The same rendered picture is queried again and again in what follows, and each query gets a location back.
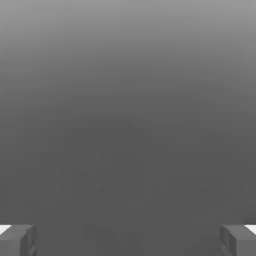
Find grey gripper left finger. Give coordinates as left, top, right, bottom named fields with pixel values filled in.
left=0, top=223, right=38, bottom=256

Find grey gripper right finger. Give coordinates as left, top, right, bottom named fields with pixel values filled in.
left=218, top=223, right=256, bottom=256

